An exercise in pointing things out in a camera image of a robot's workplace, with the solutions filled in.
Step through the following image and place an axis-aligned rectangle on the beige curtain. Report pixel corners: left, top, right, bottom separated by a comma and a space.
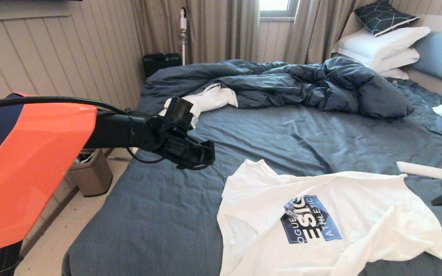
131, 0, 260, 66
282, 0, 364, 66

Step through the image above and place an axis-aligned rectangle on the black suitcase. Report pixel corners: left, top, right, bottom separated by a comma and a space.
143, 52, 182, 79

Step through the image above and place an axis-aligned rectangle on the brown trash bin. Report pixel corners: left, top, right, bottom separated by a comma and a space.
69, 149, 113, 197

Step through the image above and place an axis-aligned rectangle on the window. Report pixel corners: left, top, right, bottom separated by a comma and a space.
259, 0, 300, 20

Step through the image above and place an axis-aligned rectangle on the dark patterned pillow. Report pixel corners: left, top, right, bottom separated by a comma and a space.
354, 0, 419, 38

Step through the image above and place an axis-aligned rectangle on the white t-shirt blue print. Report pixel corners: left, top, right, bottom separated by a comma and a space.
217, 159, 442, 276

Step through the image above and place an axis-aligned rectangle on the blue bed with headboard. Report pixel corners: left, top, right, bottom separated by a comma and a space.
62, 78, 442, 276

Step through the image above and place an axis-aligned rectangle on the white stick vacuum cleaner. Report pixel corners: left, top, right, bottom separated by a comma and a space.
180, 6, 188, 66

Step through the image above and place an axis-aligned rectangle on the beige bed headboard frame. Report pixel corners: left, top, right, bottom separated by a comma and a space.
405, 15, 442, 103

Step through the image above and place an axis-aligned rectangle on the dark blue crumpled duvet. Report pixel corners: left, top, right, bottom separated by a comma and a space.
137, 57, 414, 154

